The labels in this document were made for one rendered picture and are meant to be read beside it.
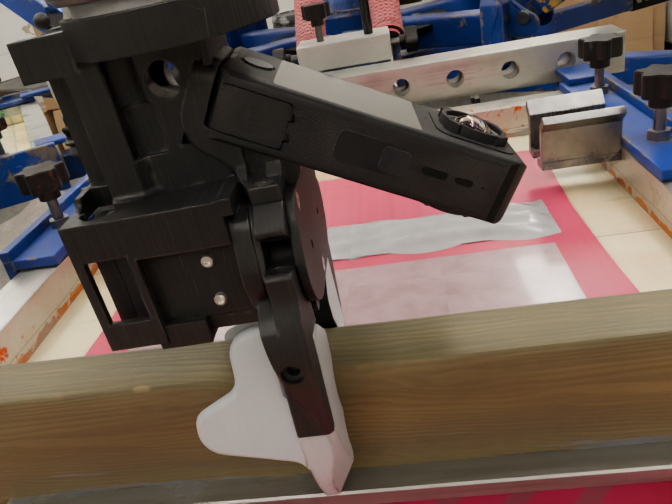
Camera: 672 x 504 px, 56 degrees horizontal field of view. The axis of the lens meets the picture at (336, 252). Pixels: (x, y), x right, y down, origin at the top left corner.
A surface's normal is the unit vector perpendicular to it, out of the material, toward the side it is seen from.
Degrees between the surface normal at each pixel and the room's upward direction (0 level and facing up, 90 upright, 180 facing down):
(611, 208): 0
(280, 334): 73
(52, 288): 90
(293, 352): 82
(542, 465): 5
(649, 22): 78
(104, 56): 91
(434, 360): 69
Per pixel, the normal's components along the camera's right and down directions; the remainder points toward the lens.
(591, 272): -0.17, -0.88
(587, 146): -0.04, 0.47
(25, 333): 0.98, -0.13
